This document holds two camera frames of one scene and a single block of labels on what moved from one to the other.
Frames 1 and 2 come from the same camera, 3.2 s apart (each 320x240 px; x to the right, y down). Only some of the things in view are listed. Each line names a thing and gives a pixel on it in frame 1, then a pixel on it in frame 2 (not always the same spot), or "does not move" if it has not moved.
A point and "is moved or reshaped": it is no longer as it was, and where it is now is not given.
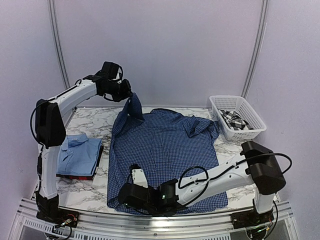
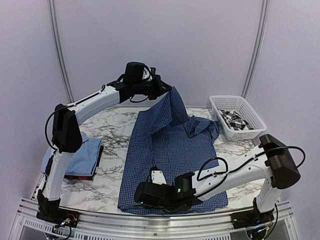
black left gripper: (126, 92) -> (159, 90)
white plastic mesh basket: (237, 120) does not move
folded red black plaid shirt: (84, 177) does not move
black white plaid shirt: (234, 121) does not move
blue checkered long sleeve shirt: (167, 144) is moved or reshaped
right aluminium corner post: (260, 35) does not move
